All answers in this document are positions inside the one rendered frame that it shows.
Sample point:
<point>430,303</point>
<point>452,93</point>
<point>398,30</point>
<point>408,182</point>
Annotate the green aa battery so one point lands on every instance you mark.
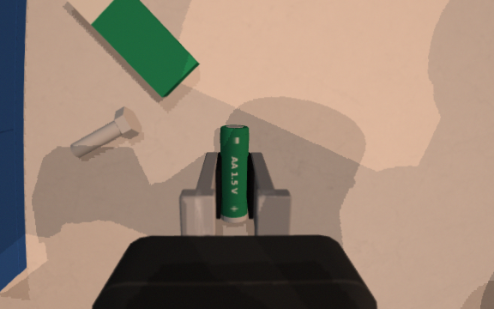
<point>234,150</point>

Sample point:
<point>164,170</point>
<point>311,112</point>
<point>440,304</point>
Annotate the grey hex bolt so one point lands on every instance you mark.
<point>125,122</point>

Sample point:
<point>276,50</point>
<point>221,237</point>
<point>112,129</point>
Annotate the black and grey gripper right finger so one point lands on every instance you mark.
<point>270,208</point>

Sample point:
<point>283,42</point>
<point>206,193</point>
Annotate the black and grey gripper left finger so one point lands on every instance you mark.
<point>200,207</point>

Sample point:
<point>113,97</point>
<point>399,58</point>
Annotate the green rectangular block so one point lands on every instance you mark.
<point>141,39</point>

